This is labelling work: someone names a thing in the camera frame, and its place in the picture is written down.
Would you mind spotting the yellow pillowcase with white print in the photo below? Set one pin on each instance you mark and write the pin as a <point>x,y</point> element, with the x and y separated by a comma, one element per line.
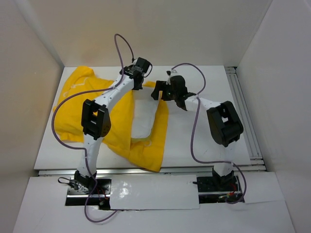
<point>83,84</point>

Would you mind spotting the white cover plate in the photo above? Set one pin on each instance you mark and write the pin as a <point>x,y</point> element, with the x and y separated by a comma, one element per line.
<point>154,192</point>

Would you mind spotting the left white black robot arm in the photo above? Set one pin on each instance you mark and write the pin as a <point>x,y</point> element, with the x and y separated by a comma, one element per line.
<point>96,122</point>

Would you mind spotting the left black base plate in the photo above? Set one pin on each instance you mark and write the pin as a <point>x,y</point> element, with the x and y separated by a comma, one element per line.
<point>100,197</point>

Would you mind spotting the aluminium rail right side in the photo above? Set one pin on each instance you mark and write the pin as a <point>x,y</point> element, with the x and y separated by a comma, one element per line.
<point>256,159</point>

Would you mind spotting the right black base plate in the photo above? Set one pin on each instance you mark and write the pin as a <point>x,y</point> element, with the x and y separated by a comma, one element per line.
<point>209,192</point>

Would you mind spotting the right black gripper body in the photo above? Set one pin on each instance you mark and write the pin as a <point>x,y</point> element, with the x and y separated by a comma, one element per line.
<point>167,93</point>

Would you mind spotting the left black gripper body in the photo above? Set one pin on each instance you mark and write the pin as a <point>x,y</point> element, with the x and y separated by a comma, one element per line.
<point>138,86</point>

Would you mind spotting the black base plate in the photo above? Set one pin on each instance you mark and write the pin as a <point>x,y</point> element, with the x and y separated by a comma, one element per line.
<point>100,197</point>
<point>209,192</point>

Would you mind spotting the white pillow with yellow edge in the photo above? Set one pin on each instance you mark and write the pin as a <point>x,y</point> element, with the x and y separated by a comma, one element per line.
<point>143,120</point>

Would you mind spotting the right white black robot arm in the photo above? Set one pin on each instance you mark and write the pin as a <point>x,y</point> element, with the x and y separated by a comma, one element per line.
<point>224,123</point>

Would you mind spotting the aluminium rail front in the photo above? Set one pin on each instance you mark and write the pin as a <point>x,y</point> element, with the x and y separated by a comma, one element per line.
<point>118,171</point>

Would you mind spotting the aluminium rail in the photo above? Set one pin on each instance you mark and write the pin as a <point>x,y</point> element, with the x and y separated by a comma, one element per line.
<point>118,171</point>
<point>256,159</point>

